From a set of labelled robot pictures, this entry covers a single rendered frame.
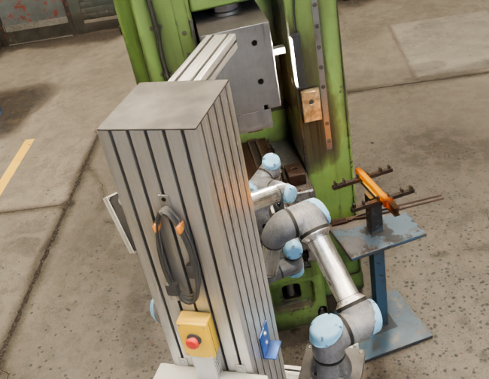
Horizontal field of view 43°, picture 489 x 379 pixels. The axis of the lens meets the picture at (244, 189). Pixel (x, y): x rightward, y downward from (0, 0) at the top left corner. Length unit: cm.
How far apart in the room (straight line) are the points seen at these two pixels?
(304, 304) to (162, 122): 229
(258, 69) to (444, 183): 226
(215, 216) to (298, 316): 216
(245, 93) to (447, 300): 173
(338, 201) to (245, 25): 117
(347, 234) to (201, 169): 182
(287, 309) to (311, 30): 153
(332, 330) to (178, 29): 146
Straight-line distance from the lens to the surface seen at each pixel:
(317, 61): 302
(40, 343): 412
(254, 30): 275
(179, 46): 288
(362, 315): 225
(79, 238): 484
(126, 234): 286
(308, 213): 229
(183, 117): 143
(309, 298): 359
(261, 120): 291
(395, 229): 318
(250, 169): 318
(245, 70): 280
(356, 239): 313
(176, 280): 168
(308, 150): 320
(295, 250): 257
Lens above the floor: 264
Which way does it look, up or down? 33 degrees down
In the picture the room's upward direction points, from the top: 11 degrees counter-clockwise
